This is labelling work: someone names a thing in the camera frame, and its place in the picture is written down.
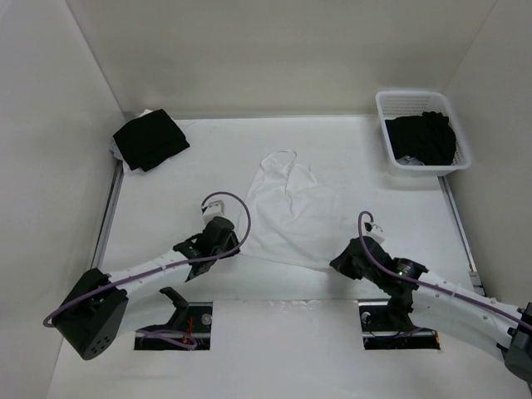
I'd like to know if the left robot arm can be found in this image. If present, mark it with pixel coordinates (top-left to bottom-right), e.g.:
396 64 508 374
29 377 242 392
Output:
44 216 241 360

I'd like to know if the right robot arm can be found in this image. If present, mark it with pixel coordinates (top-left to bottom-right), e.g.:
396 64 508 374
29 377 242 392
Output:
330 237 531 382

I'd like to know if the folded black tank top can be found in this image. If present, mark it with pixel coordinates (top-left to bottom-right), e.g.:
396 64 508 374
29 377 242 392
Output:
113 109 190 172

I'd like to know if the black tank top in basket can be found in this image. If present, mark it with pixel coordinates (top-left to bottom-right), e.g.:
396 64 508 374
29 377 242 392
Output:
385 111 456 166

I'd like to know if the grey garment in basket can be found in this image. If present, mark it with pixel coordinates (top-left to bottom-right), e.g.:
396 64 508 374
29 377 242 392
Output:
396 155 425 167

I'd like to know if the white plastic laundry basket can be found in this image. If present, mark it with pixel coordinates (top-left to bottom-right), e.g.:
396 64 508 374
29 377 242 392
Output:
375 90 472 177

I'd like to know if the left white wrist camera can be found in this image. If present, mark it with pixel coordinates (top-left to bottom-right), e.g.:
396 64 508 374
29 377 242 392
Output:
201 199 225 224

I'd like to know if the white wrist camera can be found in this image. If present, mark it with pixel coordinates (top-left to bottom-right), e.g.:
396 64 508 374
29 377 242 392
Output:
201 199 225 224
364 221 385 245

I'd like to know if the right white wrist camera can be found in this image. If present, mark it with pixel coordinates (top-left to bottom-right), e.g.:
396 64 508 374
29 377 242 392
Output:
364 221 385 245

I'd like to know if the left aluminium table rail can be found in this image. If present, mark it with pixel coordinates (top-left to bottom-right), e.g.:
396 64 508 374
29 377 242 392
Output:
90 160 124 269

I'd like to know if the aluminium table rail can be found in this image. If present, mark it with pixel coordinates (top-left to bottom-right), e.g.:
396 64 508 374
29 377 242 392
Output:
90 160 124 269
438 176 485 296

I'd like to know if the right aluminium table rail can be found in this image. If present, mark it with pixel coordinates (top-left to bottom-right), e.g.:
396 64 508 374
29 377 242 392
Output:
438 176 485 296

